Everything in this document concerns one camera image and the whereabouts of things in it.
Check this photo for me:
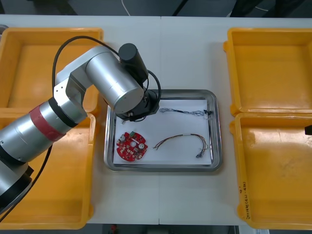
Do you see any round red circuit board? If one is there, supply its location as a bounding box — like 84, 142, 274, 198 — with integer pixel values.
116, 131, 148, 163

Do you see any steel tray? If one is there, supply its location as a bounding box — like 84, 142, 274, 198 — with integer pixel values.
103, 89, 223, 173

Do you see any blue-white twisted wire harness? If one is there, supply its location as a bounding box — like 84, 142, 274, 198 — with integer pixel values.
159, 108, 212, 120

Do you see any red black green-yellow wire harness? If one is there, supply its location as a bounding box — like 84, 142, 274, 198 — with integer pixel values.
153, 133, 210, 159

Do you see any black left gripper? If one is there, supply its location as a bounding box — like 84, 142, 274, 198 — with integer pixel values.
117, 89, 160, 122

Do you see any yellow-orange plastic bin with handwriting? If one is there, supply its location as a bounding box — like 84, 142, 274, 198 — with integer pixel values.
230, 112, 312, 231

